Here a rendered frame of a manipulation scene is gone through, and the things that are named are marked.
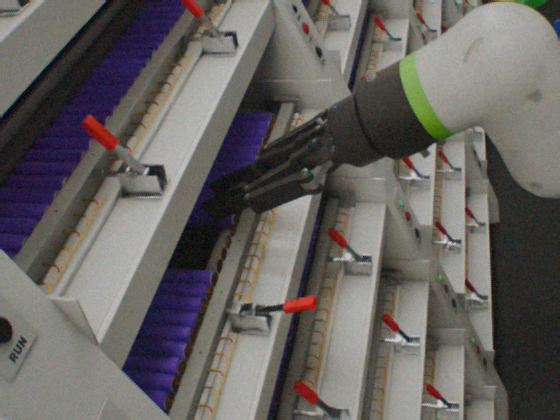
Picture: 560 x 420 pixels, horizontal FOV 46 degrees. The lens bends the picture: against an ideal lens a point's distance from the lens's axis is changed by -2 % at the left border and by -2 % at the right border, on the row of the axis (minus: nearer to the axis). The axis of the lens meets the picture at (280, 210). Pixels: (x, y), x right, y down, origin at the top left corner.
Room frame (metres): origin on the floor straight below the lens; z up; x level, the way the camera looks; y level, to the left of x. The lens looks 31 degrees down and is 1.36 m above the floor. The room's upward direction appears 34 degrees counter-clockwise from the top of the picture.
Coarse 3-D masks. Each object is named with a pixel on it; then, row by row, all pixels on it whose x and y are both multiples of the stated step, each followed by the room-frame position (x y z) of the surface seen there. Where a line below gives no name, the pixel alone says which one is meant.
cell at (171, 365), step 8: (128, 360) 0.57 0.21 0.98; (136, 360) 0.56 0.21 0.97; (144, 360) 0.56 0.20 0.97; (152, 360) 0.56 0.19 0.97; (160, 360) 0.55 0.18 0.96; (168, 360) 0.55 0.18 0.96; (176, 360) 0.55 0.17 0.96; (128, 368) 0.57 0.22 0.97; (136, 368) 0.56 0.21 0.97; (144, 368) 0.56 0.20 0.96; (152, 368) 0.55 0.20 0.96; (160, 368) 0.55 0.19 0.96; (168, 368) 0.54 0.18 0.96; (176, 368) 0.54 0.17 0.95
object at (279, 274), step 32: (256, 96) 0.98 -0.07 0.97; (288, 96) 0.95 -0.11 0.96; (320, 96) 0.93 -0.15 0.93; (288, 224) 0.71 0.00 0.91; (288, 256) 0.66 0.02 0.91; (256, 288) 0.63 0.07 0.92; (288, 288) 0.62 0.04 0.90; (288, 320) 0.61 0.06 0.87; (224, 352) 0.56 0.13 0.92; (256, 352) 0.54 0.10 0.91; (224, 384) 0.52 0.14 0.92; (256, 384) 0.51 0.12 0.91; (224, 416) 0.48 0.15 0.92; (256, 416) 0.48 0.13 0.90
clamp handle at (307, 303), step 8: (312, 296) 0.54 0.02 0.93; (280, 304) 0.56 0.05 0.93; (288, 304) 0.55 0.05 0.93; (296, 304) 0.55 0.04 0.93; (304, 304) 0.54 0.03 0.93; (312, 304) 0.53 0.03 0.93; (256, 312) 0.57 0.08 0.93; (264, 312) 0.56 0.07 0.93; (272, 312) 0.56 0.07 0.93; (280, 312) 0.55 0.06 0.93; (288, 312) 0.55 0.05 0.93
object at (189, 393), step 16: (288, 112) 0.91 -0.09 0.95; (288, 128) 0.89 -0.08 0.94; (240, 224) 0.71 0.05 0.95; (256, 224) 0.72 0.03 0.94; (240, 240) 0.68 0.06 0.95; (240, 256) 0.66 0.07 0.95; (256, 256) 0.66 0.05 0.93; (224, 272) 0.64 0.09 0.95; (240, 272) 0.65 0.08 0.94; (256, 272) 0.64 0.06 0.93; (224, 288) 0.62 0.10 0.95; (224, 304) 0.59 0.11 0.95; (208, 320) 0.58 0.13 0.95; (224, 320) 0.59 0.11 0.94; (208, 336) 0.56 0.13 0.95; (192, 352) 0.55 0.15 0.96; (208, 352) 0.54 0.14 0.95; (192, 368) 0.53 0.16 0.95; (208, 368) 0.53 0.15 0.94; (192, 384) 0.51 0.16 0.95; (176, 400) 0.50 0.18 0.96; (192, 400) 0.49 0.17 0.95; (176, 416) 0.48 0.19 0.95; (192, 416) 0.49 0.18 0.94
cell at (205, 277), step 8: (168, 272) 0.67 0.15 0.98; (176, 272) 0.67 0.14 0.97; (184, 272) 0.66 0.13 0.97; (192, 272) 0.66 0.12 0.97; (200, 272) 0.66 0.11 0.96; (208, 272) 0.65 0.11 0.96; (160, 280) 0.67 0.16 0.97; (168, 280) 0.67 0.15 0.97; (176, 280) 0.66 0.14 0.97; (184, 280) 0.66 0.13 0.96; (192, 280) 0.65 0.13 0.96; (200, 280) 0.65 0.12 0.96; (208, 280) 0.64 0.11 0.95
